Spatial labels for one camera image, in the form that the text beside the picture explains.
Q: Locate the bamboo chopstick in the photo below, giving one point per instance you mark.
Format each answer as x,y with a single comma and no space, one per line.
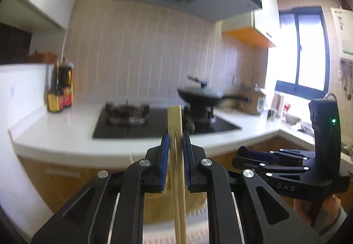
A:
171,128
179,122

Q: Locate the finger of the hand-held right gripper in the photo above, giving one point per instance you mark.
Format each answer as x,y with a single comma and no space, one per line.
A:
262,155
286,170

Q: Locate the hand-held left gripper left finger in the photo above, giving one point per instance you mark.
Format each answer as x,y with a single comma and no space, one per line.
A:
165,161

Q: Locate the slim dark sauce bottle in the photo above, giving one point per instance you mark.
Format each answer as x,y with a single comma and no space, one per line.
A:
54,97

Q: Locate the beige rice cooker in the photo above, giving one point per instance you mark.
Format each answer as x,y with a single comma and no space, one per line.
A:
252,101

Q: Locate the brown wooden box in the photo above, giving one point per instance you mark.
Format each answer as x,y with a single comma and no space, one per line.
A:
42,57

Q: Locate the person's right hand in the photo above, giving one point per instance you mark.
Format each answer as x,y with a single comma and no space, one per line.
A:
331,205

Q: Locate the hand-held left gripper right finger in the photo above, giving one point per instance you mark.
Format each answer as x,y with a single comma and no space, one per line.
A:
186,161

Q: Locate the dark green cup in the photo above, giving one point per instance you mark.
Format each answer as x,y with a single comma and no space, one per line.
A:
272,114

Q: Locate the black gas stove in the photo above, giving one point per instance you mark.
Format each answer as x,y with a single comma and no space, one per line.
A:
115,128

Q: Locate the dark-framed window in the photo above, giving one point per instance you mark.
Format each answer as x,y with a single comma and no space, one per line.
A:
309,53

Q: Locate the white water heater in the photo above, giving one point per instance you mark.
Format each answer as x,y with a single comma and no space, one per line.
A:
343,31

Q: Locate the black wok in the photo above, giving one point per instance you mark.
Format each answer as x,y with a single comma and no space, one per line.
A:
198,95

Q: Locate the white kettle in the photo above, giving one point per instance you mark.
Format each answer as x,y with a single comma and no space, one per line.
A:
278,103

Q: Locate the wooden kitchen base cabinet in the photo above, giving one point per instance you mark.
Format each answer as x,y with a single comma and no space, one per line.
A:
55,188

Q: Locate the yellow plastic utensil basket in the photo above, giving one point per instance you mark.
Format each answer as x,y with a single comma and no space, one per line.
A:
193,204

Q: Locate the large red-capped sauce bottle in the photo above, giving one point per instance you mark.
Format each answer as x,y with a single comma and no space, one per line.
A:
67,86

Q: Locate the white bowl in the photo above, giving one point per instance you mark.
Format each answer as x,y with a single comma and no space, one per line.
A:
291,119

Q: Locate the orange-bottomed wall cabinet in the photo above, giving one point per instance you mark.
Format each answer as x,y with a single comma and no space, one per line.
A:
264,12

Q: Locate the striped woven table mat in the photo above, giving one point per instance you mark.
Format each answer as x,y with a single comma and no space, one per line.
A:
194,233

